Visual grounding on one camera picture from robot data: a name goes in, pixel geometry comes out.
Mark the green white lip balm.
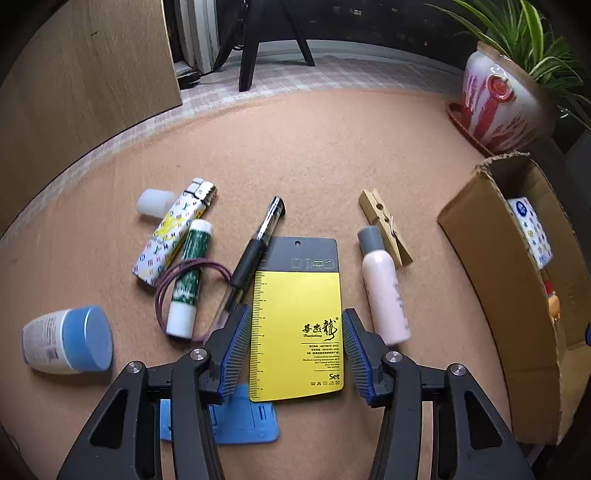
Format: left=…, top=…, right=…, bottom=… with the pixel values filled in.
left=166, top=219, right=213, bottom=340

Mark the black gel pen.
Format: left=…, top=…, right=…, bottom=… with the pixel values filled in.
left=212, top=196, right=286, bottom=330

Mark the blue plastic phone stand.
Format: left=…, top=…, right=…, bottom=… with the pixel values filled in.
left=159, top=384, right=282, bottom=446

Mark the yellow grey card package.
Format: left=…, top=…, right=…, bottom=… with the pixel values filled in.
left=249, top=237, right=345, bottom=402

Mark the pink small bottle grey cap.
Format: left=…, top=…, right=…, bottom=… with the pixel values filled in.
left=358, top=226, right=412, bottom=346

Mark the maroon hair tie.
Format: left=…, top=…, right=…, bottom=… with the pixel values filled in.
left=153, top=258, right=233, bottom=344

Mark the wooden clothespin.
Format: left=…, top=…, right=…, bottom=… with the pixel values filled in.
left=359, top=189, right=413, bottom=268

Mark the white lotion bottle blue cap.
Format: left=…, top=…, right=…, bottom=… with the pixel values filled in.
left=21, top=305, right=113, bottom=375

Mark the white plastic cap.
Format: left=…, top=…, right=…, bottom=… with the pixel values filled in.
left=136, top=189, right=177, bottom=219

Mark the orange red toy figure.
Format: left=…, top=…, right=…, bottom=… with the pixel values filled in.
left=543, top=279, right=561, bottom=322

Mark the patterned tissue pack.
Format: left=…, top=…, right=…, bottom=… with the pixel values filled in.
left=507, top=197, right=553, bottom=270

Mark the brown cardboard box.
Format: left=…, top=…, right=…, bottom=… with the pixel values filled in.
left=438, top=152, right=590, bottom=444

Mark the red pot saucer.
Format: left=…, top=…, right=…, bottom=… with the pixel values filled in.
left=446, top=101, right=493, bottom=158

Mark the white red flower pot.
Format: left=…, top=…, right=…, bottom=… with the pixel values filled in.
left=461, top=41, right=558, bottom=154

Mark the large wooden board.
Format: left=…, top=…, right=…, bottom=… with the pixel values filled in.
left=1, top=1, right=181, bottom=229

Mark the black tripod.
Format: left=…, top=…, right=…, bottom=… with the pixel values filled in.
left=212, top=0, right=315, bottom=92

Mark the green spider plant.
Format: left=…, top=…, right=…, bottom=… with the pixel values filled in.
left=436, top=1, right=590, bottom=118

